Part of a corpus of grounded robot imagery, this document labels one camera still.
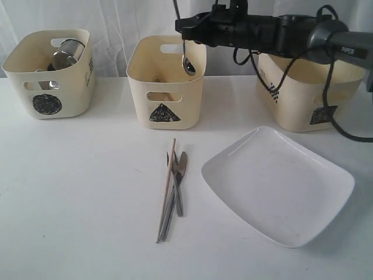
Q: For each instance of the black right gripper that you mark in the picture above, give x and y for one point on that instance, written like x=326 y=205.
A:
x=233 y=27

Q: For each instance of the steel spoon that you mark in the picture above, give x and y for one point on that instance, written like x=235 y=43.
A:
x=186 y=63

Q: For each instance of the wooden chopstick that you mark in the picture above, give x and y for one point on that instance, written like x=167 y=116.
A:
x=166 y=189

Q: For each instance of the steel mug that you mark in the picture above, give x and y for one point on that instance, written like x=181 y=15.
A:
x=68 y=54

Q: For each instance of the steel bowl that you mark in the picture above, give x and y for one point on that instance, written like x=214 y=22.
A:
x=48 y=85

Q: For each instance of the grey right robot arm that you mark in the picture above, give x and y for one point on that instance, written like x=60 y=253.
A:
x=320 y=38

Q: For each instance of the cream bin triangle mark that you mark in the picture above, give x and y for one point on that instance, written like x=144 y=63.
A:
x=164 y=96

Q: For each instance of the cream bin square mark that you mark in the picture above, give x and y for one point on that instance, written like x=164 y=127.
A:
x=295 y=100

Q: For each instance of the cream bin circle mark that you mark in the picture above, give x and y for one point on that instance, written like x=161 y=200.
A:
x=27 y=64

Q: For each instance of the steel fork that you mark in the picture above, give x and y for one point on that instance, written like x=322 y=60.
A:
x=174 y=198

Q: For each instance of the white square plate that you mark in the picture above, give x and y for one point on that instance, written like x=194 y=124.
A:
x=280 y=188

